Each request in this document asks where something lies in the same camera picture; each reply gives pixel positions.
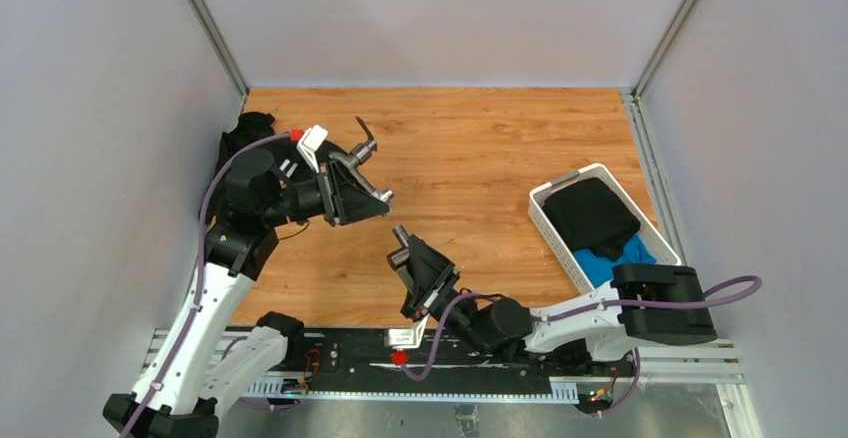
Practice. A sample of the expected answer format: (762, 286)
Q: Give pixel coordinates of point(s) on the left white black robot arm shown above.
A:
(183, 393)

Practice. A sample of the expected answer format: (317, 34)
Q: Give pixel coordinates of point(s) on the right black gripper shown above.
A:
(431, 281)

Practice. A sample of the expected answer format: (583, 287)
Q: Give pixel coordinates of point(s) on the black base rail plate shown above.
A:
(338, 363)

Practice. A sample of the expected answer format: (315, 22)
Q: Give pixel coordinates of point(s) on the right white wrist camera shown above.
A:
(405, 338)

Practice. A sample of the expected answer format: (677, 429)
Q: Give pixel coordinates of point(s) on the black cloth with white print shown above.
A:
(252, 127)

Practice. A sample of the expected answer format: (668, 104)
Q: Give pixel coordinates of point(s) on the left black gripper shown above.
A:
(344, 202)

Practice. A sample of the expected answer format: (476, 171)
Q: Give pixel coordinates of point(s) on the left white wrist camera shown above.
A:
(309, 143)

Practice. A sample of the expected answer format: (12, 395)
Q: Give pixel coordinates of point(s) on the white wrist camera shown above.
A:
(405, 338)
(309, 143)

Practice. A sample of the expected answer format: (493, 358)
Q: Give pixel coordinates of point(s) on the white plastic basket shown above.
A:
(585, 270)

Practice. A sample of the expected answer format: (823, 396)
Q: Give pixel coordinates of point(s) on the grey faucet with lever handle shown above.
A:
(358, 156)

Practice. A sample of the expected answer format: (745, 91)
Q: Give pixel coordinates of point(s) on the grey tee pipe fitting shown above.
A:
(384, 195)

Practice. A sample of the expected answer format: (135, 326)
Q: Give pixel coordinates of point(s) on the black cloth in basket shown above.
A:
(588, 215)

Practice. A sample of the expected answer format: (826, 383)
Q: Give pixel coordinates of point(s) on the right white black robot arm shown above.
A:
(643, 303)

